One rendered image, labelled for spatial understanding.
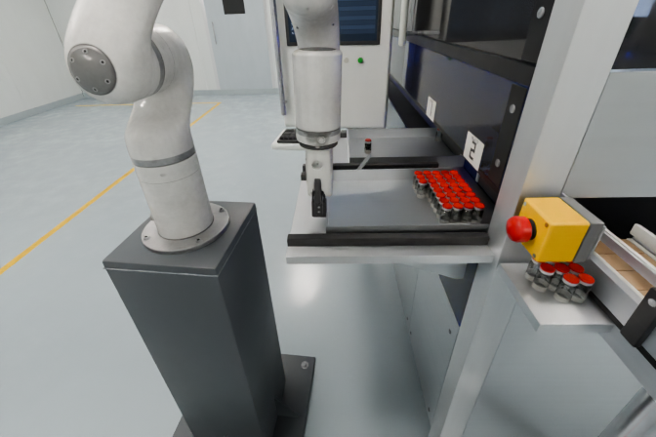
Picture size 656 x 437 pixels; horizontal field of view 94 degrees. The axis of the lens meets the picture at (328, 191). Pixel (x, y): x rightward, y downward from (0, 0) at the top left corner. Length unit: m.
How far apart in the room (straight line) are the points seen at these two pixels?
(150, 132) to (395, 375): 1.26
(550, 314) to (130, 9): 0.77
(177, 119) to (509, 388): 1.01
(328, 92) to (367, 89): 0.94
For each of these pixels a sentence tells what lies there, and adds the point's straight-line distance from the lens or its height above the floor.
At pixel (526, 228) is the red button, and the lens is 0.54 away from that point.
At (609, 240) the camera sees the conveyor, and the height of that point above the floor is 0.96.
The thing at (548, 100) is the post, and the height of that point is 1.17.
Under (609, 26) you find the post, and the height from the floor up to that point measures 1.26.
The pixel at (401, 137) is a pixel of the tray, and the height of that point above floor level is 0.88.
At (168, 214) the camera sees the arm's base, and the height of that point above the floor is 0.94.
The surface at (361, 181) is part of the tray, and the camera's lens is 0.85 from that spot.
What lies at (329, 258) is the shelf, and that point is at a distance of 0.61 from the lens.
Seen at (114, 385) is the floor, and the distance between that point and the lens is 1.71.
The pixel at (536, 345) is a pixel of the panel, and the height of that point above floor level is 0.62.
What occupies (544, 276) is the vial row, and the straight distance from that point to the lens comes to 0.62.
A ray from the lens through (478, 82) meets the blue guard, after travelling 0.75.
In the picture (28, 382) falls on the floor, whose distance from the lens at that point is 1.94.
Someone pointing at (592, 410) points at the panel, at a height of 0.34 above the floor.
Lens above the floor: 1.29
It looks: 30 degrees down
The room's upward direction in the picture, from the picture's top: 2 degrees counter-clockwise
